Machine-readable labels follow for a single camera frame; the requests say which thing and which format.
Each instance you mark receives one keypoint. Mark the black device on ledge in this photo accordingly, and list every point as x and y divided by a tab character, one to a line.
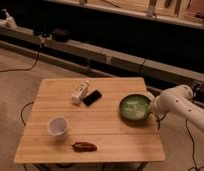
61	35

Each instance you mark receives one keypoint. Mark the green ceramic bowl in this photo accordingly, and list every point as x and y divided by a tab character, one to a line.
134	107

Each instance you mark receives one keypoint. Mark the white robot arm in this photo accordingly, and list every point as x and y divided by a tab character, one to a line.
178	100

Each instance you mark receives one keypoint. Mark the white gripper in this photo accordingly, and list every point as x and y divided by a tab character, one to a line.
156	107

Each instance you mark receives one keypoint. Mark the black smartphone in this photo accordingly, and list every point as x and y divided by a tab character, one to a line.
91	98

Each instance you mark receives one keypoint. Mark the wooden table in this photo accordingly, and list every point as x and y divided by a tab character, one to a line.
99	124

